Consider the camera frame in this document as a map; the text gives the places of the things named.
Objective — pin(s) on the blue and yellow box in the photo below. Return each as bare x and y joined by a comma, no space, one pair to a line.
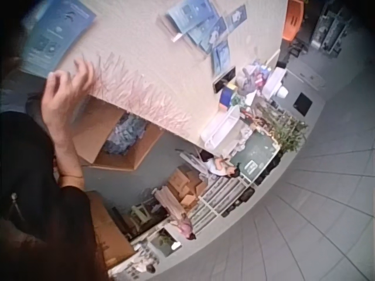
228,96

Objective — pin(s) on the white plastic basket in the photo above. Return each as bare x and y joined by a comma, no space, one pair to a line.
219,128

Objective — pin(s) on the green potted plant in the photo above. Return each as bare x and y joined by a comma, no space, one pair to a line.
290,133

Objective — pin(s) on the open cardboard box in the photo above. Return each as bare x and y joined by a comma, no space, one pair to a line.
93,131

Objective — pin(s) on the stack of cardboard boxes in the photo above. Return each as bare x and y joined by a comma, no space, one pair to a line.
186,187

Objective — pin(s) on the metal shelf with items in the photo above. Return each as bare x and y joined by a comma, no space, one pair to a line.
331,26

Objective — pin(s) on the stack of large blue packets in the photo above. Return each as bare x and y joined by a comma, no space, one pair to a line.
55,32

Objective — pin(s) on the heap of blue packets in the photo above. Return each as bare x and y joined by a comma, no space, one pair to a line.
126,134

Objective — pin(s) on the person's right fingers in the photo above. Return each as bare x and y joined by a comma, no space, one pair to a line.
85,74

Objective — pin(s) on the person's right hand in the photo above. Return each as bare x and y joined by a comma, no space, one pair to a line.
60,105

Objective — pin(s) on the green board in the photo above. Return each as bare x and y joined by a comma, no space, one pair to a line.
255,155

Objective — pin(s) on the heap of assorted small items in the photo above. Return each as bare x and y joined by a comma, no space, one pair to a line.
253,77

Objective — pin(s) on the white device with cup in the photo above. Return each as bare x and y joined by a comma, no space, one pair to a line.
276,85

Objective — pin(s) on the white shelf rack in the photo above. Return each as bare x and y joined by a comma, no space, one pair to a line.
216,202

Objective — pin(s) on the blue printed packet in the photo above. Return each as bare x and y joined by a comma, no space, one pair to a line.
221,58
209,35
236,17
190,13

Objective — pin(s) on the orange chair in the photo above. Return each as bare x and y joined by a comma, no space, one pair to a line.
292,19

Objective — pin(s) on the black phone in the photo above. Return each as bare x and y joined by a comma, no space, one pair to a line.
225,79

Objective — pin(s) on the black square mat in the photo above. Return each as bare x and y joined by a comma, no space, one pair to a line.
302,104

